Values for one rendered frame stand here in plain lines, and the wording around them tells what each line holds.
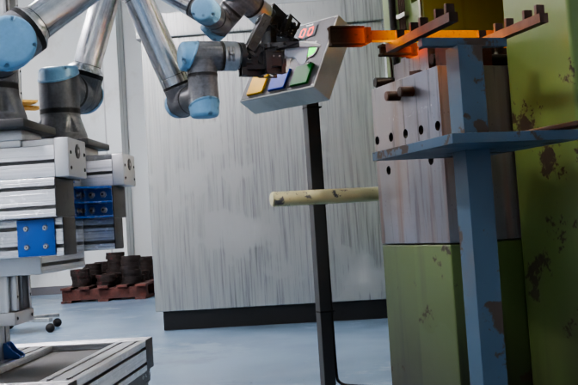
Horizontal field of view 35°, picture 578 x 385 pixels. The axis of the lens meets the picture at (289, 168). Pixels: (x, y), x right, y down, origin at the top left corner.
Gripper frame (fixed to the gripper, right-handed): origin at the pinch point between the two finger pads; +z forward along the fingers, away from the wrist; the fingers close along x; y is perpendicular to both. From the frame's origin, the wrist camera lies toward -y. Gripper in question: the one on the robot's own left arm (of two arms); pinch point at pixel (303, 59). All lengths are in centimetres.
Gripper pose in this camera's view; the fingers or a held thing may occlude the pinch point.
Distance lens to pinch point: 289.2
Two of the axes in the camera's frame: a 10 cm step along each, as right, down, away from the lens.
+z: 6.3, 5.0, 5.9
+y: 3.0, -8.6, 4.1
